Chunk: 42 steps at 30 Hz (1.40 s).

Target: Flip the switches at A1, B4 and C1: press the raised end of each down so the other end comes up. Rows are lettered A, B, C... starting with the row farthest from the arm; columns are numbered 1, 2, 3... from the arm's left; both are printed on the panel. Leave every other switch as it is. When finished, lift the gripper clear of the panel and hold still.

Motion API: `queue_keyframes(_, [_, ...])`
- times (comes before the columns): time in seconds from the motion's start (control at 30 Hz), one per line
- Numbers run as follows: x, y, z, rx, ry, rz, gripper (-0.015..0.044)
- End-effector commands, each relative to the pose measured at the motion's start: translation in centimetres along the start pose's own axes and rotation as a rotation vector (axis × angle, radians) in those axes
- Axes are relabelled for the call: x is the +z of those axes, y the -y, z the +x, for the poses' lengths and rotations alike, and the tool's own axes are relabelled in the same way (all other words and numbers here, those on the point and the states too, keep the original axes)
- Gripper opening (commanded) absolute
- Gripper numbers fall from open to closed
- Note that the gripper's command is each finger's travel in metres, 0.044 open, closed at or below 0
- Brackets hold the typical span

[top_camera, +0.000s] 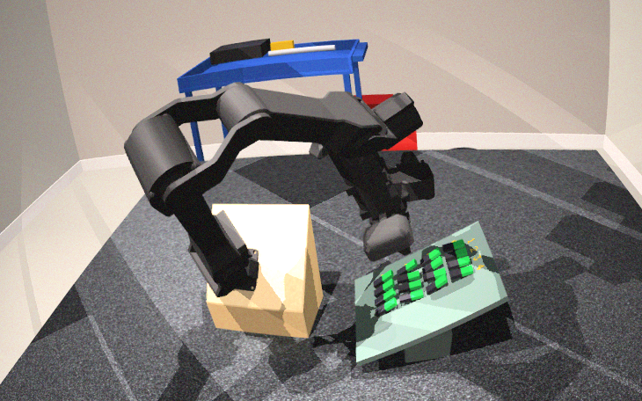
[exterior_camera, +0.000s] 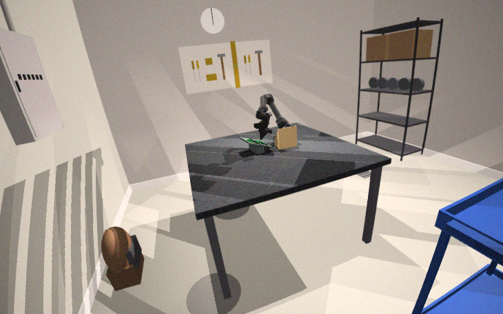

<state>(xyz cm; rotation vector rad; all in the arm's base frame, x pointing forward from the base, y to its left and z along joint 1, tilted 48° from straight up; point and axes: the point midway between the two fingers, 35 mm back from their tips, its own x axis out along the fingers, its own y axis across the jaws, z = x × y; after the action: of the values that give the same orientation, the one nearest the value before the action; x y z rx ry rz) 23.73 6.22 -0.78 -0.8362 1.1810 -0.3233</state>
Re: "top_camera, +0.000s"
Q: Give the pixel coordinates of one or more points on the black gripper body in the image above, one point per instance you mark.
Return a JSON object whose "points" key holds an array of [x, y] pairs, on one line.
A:
{"points": [[391, 231]]}

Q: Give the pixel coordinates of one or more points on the pale green switch panel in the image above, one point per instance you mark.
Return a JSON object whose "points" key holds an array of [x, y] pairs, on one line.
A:
{"points": [[414, 303]]}

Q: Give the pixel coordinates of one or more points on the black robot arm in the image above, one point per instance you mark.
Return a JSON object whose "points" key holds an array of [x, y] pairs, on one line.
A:
{"points": [[339, 124]]}

